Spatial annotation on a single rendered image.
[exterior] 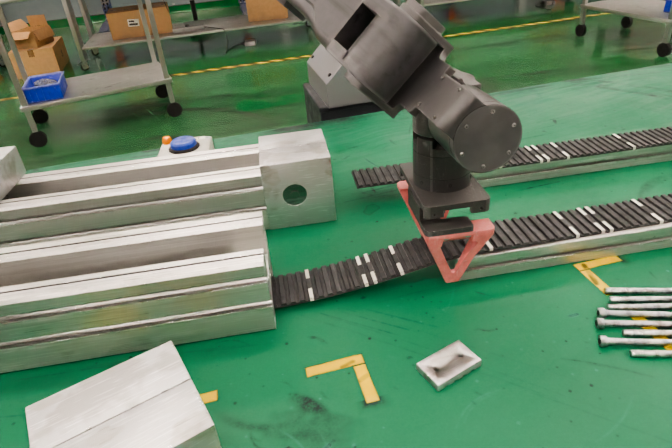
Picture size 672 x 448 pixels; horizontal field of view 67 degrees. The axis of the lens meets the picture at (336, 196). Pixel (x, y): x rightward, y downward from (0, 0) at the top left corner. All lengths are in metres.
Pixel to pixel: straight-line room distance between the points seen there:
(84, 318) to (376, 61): 0.35
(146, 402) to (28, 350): 0.22
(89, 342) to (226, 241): 0.16
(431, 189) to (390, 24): 0.16
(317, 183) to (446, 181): 0.21
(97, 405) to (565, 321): 0.41
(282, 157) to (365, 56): 0.25
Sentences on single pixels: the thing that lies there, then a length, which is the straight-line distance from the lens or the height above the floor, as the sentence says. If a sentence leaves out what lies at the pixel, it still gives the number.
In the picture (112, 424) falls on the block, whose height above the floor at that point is 0.87.
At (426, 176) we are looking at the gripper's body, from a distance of 0.50.
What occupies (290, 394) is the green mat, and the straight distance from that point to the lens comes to 0.48.
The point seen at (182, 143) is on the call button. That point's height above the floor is 0.85.
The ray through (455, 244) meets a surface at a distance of 0.58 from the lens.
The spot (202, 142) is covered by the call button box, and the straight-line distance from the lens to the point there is 0.84.
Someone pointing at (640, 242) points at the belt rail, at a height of 0.79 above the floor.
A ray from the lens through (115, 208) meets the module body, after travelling 0.70.
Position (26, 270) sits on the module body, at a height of 0.85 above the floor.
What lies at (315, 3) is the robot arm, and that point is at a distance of 0.51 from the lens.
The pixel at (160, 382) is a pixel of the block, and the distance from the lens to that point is 0.39.
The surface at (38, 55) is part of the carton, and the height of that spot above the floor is 0.19.
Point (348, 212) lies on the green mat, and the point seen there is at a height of 0.78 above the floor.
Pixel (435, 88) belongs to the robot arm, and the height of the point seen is 1.01.
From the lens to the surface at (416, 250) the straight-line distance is 0.58.
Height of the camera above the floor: 1.15
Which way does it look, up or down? 29 degrees down
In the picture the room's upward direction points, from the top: 5 degrees counter-clockwise
